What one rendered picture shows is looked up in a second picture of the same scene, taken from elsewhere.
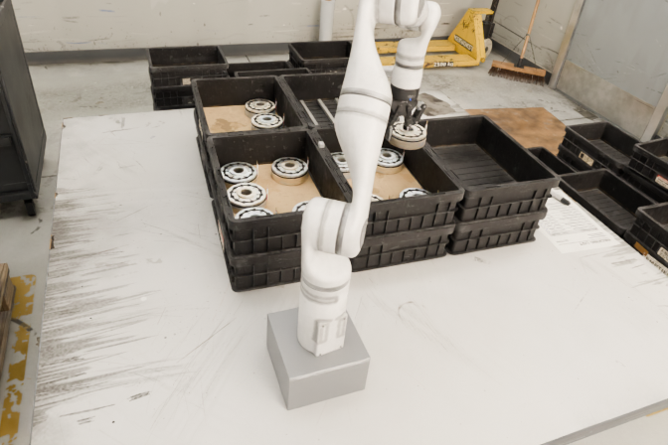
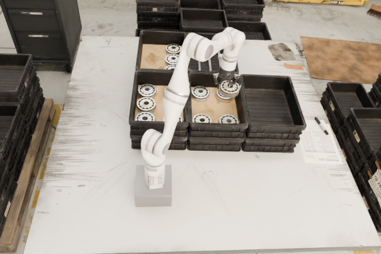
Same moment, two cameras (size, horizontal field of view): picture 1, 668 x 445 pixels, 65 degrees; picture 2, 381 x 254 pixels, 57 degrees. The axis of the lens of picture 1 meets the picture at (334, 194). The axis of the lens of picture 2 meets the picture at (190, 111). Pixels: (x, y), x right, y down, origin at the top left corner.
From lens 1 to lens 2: 0.70 m
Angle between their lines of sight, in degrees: 17
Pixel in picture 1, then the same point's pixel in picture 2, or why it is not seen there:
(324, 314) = (151, 174)
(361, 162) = (167, 121)
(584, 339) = (288, 210)
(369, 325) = (186, 178)
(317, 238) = (145, 147)
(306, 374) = (142, 195)
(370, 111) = (174, 100)
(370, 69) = (178, 81)
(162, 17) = not seen: outside the picture
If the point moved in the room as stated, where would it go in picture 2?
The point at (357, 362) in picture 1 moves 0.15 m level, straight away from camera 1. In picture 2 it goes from (165, 195) to (181, 171)
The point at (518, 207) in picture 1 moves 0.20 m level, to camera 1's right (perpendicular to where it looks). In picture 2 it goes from (281, 135) to (320, 148)
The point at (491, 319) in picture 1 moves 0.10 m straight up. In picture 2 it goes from (246, 189) to (250, 178)
